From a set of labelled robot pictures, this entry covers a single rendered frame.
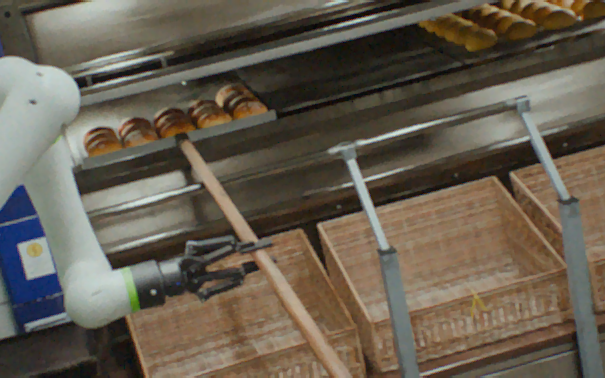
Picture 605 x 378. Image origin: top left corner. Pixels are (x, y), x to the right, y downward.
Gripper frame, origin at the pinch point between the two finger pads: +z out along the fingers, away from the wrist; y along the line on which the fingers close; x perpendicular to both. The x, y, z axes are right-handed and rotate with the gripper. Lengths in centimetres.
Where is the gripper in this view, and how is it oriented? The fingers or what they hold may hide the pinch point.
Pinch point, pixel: (257, 254)
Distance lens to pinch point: 270.4
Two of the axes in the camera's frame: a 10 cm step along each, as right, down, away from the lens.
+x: 2.5, 2.8, -9.3
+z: 9.5, -2.6, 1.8
